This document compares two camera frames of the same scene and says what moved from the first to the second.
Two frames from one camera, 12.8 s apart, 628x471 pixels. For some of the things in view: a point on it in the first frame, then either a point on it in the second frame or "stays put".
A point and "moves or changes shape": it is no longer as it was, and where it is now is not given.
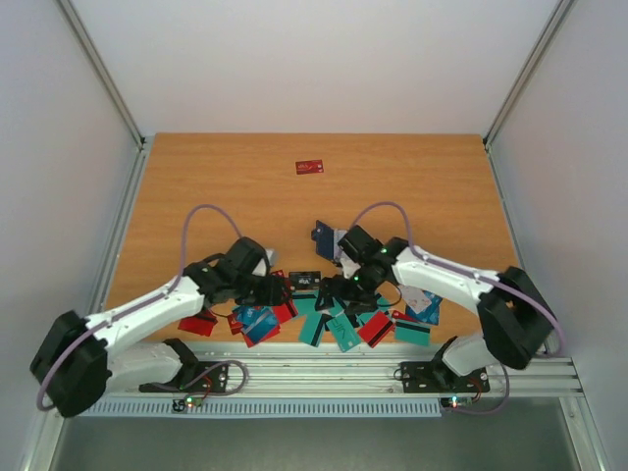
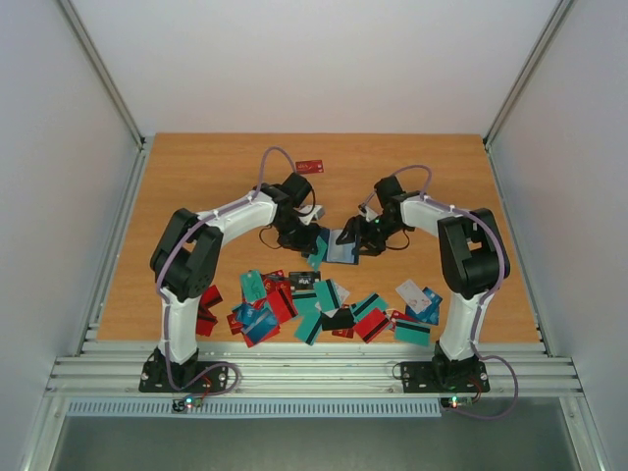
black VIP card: x=304 y=280 stays put
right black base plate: x=436 y=377 stays put
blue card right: x=429 y=314 stays put
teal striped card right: x=412 y=333 stays put
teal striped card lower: x=308 y=324 stays put
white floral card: x=415 y=298 stays put
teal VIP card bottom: x=343 y=332 -> x=316 y=259
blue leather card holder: x=324 y=236 moves or changes shape
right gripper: x=337 y=292 -> x=366 y=235
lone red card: x=309 y=167 stays put
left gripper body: x=253 y=295 -> x=294 y=236
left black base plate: x=199 y=377 stays put
